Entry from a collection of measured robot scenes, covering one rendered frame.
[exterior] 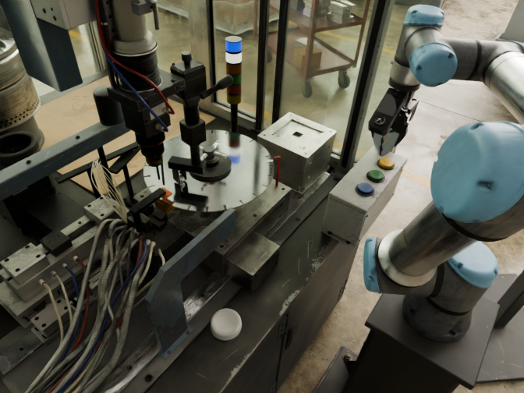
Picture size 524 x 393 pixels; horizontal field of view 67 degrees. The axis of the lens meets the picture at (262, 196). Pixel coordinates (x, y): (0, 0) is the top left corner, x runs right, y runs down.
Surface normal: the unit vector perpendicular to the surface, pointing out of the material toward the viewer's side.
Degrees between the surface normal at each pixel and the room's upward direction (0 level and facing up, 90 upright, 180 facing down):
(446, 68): 91
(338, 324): 0
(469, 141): 84
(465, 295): 90
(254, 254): 0
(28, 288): 90
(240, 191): 0
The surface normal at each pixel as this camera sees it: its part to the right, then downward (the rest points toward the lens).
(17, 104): 0.92, 0.30
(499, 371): 0.04, -0.73
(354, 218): -0.59, 0.53
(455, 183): -0.99, -0.14
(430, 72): -0.07, 0.69
